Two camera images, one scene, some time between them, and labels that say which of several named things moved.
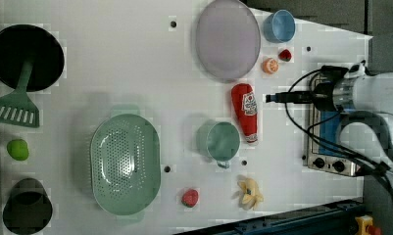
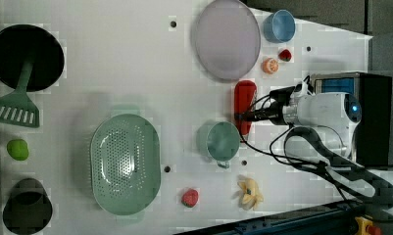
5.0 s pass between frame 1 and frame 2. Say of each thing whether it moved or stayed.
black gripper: moved
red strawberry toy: stayed
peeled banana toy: stayed
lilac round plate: stayed
